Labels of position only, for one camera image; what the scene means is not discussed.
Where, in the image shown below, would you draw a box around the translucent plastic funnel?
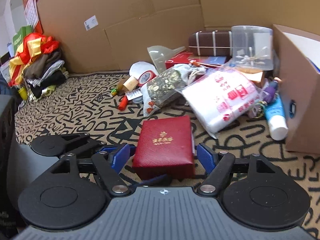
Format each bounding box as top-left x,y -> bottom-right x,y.
147,46 -> 186,74

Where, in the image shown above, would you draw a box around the red textured gift box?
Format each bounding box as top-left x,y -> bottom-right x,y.
132,115 -> 195,180

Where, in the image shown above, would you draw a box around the purple figurine keychain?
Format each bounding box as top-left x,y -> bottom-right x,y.
261,77 -> 281,104

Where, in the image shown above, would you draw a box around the green box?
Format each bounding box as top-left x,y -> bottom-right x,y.
12,25 -> 33,53

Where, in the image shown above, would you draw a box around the flat red box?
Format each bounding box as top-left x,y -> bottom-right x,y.
165,52 -> 228,69

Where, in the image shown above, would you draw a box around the clear plastic swab container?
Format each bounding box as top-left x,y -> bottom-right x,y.
231,25 -> 273,71

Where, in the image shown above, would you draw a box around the red tape roll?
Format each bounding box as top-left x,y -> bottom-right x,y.
138,70 -> 156,87

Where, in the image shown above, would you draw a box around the white plastic bag pack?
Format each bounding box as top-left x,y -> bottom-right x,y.
181,67 -> 261,138

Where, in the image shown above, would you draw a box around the tan cardboard small box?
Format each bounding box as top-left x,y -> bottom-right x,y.
235,66 -> 265,82

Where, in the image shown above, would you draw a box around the brown checked case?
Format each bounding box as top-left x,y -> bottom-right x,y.
188,30 -> 233,56

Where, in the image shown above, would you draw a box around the pile of folded clothes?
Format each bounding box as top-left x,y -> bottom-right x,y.
23,48 -> 69,101

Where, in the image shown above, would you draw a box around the letter patterned beige mat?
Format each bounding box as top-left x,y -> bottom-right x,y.
15,72 -> 319,237

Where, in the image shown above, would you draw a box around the yellow bottle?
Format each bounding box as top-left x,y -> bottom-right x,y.
18,86 -> 28,101

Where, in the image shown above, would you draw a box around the large cardboard backdrop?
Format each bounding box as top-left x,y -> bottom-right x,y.
37,0 -> 319,73

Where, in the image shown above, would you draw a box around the small red tube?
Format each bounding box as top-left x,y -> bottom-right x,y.
118,95 -> 129,111

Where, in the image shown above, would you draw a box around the red yellow ribbon cloth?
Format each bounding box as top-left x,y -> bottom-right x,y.
9,33 -> 60,87

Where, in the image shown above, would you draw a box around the wall calendar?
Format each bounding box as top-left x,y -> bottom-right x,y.
22,0 -> 43,34

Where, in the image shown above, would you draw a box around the brown cardboard storage box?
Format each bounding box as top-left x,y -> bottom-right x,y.
273,25 -> 319,154

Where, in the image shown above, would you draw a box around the dried flowers bag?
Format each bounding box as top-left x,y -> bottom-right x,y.
140,63 -> 206,118

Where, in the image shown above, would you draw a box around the blue white lotion tube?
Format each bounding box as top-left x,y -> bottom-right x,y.
264,94 -> 289,141

